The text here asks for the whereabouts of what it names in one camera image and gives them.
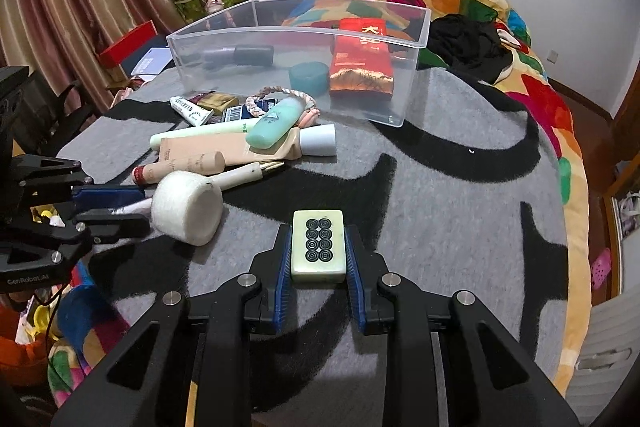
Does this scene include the small white ointment tube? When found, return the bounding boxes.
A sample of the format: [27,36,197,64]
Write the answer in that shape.
[169,96,215,126]

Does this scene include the black clothes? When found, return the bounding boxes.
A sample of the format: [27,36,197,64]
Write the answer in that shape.
[427,13,516,85]

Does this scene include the white foam tape roll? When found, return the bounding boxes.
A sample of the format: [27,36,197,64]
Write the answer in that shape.
[150,171,224,247]

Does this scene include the black cylinder bottle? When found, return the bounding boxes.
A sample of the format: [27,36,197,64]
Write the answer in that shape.
[234,45,275,66]

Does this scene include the pale green tube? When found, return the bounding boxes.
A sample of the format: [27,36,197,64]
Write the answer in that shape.
[150,119,261,151]

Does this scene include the blue card pack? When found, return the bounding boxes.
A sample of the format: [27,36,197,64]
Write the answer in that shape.
[222,104,276,124]

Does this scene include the blue white notebook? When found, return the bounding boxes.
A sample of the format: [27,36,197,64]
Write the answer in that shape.
[131,48,175,76]

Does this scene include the clear plastic storage box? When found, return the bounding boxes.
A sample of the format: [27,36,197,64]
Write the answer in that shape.
[166,0,432,126]

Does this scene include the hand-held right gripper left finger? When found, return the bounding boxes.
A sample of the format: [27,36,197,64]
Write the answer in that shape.
[50,223,294,427]

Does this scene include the black chair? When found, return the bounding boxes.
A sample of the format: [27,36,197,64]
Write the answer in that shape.
[15,67,101,152]

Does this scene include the pink slipper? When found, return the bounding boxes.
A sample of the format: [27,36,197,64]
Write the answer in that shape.
[590,248,612,290]

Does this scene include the red flat box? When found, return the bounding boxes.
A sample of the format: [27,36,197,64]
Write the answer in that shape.
[97,21,159,68]

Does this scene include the beige tube with white cap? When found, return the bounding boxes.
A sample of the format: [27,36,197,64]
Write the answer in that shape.
[159,124,337,165]

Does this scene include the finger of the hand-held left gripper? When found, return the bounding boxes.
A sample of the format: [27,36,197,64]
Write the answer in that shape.
[0,212,152,268]
[10,155,147,210]

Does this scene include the teal plastic bottle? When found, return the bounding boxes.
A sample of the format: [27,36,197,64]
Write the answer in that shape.
[246,98,307,150]

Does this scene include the red gold foil packet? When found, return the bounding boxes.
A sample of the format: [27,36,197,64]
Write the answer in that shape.
[329,18,396,95]

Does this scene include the green white mahjong tile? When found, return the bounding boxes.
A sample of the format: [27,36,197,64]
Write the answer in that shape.
[291,209,347,284]

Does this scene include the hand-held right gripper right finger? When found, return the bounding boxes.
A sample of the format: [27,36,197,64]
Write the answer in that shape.
[344,224,591,427]

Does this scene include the gold cigarette pack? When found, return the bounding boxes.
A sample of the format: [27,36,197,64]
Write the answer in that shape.
[192,92,240,112]

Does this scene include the pink white braided rope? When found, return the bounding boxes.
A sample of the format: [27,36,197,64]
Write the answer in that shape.
[245,88,321,128]

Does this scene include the beige bottle with red cap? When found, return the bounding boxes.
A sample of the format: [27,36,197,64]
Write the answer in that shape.
[131,151,227,185]

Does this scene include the person's orange clothing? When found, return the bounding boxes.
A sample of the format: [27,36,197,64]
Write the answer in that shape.
[0,334,48,389]

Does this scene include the teal round container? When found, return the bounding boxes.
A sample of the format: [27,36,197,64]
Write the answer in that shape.
[289,61,329,94]

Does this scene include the wooden wardrobe shelf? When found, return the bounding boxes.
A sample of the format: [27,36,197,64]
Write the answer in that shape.
[600,157,640,308]

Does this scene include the grey black blanket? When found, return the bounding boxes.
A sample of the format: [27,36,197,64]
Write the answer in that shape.
[55,67,571,413]

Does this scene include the white wardrobe door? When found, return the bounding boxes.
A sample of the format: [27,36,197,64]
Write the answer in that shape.
[565,292,640,427]

